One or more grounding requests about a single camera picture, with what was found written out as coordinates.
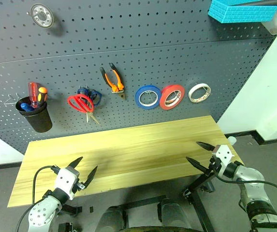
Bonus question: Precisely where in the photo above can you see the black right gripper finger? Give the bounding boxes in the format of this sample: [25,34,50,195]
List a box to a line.
[196,141,215,152]
[186,156,207,174]

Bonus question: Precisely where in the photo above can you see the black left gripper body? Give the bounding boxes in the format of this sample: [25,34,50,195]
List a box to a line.
[67,168,86,192]

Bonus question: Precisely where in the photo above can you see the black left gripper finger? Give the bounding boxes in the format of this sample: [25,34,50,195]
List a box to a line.
[66,156,84,170]
[83,165,98,189]

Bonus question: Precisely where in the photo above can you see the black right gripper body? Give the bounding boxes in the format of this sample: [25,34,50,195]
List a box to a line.
[202,147,223,179]

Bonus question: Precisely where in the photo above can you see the white tape roll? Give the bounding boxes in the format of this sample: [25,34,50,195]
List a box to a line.
[188,83,212,104]

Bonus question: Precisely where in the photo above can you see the red handled scissors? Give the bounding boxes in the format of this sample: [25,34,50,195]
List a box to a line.
[67,93,100,124]

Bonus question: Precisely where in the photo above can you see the orange and black pliers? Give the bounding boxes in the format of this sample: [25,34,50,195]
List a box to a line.
[100,62,127,100]

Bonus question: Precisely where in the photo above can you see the dark grey rounded shape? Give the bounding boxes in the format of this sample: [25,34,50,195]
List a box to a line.
[157,202,192,229]
[97,205,129,232]

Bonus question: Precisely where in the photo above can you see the black cup holder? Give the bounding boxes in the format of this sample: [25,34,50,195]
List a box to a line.
[15,96,53,133]

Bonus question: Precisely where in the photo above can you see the red tape roll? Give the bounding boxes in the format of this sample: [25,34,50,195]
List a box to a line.
[159,84,185,111]

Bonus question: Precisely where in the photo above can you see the orange and black screwdriver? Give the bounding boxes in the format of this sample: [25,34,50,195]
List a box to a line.
[37,87,48,104]

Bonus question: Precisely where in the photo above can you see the blue tape roll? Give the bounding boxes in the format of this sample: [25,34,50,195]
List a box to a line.
[134,84,161,110]

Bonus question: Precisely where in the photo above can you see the dark grey pegboard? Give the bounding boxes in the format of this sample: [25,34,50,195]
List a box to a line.
[0,0,277,155]

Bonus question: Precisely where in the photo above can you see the cyan brick patterned box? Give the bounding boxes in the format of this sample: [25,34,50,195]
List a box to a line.
[207,0,277,24]

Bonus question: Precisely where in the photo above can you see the round silver metal disc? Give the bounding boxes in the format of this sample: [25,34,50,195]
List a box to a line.
[30,3,55,28]

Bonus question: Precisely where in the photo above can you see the black bar on cyan box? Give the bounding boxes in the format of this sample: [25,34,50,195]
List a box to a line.
[234,0,277,7]

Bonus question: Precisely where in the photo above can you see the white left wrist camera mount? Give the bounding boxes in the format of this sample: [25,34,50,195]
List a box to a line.
[55,167,80,194]

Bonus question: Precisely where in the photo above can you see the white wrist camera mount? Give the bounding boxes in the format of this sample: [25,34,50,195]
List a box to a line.
[211,144,233,168]
[55,167,80,194]

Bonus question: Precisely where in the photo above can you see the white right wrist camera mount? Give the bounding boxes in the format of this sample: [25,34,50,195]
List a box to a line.
[211,144,233,168]

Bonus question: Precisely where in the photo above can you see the black metal table frame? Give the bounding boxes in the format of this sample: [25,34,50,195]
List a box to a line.
[58,169,218,232]

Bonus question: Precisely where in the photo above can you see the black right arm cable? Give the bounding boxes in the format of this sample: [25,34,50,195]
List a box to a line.
[214,175,277,219]

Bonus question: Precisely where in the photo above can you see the blue handled scissors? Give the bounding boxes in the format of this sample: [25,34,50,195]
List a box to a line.
[77,87,102,107]

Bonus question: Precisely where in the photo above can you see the red handled screwdriver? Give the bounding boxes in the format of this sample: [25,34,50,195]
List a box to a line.
[28,81,42,109]

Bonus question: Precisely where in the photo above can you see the metal wire peg hook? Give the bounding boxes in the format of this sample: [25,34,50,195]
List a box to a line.
[4,93,19,105]

